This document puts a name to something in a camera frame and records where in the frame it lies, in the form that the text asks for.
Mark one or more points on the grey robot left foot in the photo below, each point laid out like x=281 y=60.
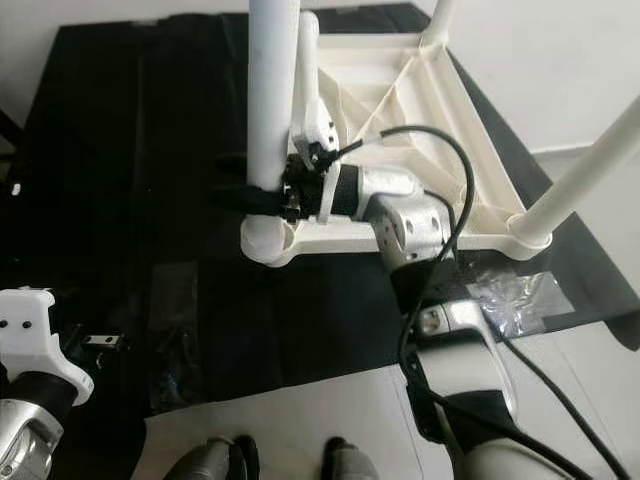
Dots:
x=215 y=460

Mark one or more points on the dark shiny tape patch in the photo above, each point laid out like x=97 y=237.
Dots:
x=172 y=330

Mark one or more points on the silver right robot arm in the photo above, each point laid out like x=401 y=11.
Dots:
x=410 y=225

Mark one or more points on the grey robot right foot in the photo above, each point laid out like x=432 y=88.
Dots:
x=350 y=460

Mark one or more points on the grey robot foot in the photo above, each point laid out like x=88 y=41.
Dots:
x=215 y=460
x=350 y=460

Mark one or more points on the white plastic children table top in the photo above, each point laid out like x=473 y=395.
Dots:
x=400 y=90

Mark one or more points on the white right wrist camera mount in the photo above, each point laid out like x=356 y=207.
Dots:
x=318 y=120

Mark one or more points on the clear crumpled plastic sheet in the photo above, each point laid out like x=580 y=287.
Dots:
x=520 y=300

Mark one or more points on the black tablecloth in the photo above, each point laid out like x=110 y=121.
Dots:
x=120 y=200

